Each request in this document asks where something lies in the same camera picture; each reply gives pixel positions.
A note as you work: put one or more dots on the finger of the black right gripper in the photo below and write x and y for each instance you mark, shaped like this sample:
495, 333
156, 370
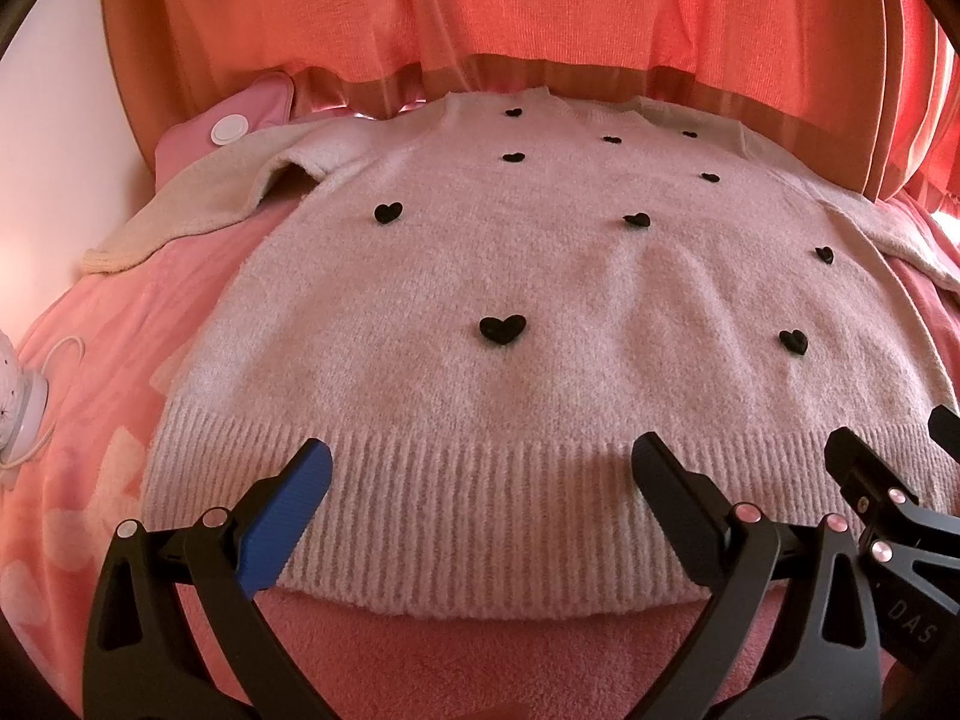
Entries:
944, 429
909, 554

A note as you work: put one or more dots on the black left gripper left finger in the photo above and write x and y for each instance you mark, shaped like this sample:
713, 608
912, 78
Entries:
141, 659

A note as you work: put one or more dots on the white sweater with black hearts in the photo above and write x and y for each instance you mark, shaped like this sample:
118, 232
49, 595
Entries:
483, 302

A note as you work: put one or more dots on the pink fleece bed blanket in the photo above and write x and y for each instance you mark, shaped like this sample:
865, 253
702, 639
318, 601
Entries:
138, 326

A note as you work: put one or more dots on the orange red curtain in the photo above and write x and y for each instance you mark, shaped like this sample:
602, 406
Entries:
865, 92

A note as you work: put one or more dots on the pink pillow with white dot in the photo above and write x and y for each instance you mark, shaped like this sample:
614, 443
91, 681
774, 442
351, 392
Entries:
265, 103

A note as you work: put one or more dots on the white device with cable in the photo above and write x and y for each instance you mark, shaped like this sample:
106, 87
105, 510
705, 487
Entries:
25, 398

